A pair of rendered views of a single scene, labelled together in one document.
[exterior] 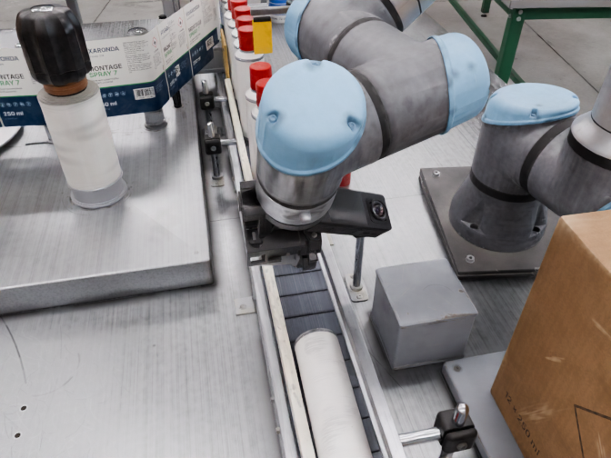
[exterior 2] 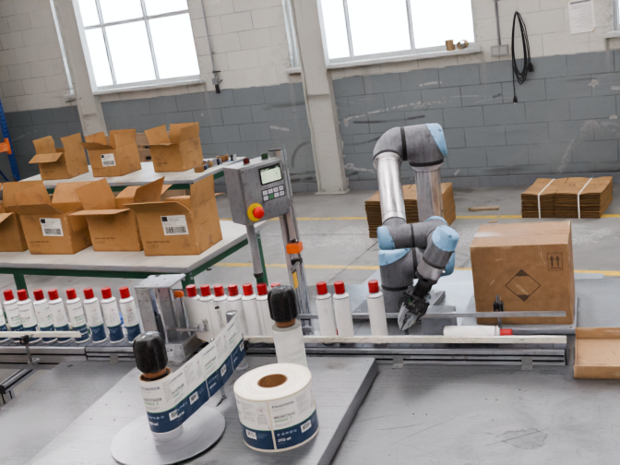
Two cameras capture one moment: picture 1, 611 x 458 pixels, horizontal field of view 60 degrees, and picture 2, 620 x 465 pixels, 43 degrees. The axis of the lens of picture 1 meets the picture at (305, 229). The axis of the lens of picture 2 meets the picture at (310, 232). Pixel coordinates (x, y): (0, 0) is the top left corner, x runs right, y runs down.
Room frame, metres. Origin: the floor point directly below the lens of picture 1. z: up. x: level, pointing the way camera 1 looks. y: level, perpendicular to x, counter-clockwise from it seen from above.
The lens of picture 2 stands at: (-0.52, 2.06, 1.91)
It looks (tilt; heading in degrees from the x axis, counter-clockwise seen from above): 16 degrees down; 303
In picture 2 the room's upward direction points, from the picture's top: 9 degrees counter-clockwise
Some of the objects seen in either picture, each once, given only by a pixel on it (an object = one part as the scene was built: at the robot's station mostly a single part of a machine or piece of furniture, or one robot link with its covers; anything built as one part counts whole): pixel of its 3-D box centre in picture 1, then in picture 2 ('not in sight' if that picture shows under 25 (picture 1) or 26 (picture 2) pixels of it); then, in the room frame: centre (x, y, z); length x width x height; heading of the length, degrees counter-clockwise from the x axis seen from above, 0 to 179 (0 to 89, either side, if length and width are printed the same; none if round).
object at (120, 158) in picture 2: not in sight; (111, 153); (4.60, -2.90, 0.97); 0.42 x 0.39 x 0.37; 91
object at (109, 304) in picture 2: not in sight; (112, 315); (1.54, 0.23, 0.98); 0.05 x 0.05 x 0.20
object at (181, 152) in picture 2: not in sight; (172, 148); (3.98, -3.01, 0.97); 0.43 x 0.42 x 0.37; 90
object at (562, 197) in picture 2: not in sight; (566, 196); (1.09, -4.45, 0.11); 0.65 x 0.54 x 0.22; 0
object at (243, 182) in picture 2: not in sight; (257, 190); (0.97, 0.02, 1.38); 0.17 x 0.10 x 0.19; 67
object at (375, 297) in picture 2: not in sight; (376, 311); (0.58, 0.03, 0.98); 0.05 x 0.05 x 0.20
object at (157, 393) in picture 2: not in sight; (157, 385); (0.89, 0.71, 1.04); 0.09 x 0.09 x 0.29
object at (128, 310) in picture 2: not in sight; (129, 315); (1.47, 0.21, 0.98); 0.05 x 0.05 x 0.20
